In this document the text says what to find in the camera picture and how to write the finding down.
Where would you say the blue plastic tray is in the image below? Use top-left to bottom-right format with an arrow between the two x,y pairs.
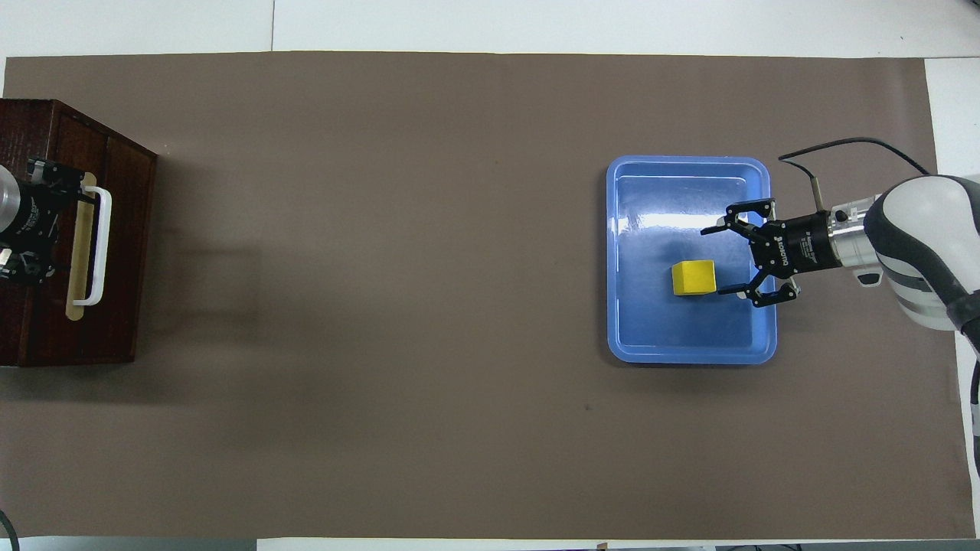
606,155 -> 778,366

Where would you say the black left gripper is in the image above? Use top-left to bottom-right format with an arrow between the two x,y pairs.
0,159 -> 96,285

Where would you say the yellow cube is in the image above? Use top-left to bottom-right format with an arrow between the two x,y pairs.
671,259 -> 717,297

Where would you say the brown paper table mat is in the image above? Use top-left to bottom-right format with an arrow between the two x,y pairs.
0,51 -> 977,540

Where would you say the dark brown wooden cabinet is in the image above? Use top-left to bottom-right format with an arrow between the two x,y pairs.
0,98 -> 159,368

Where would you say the white drawer handle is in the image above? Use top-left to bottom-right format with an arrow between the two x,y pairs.
73,186 -> 113,307

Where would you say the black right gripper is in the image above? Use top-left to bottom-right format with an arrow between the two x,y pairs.
701,197 -> 839,308

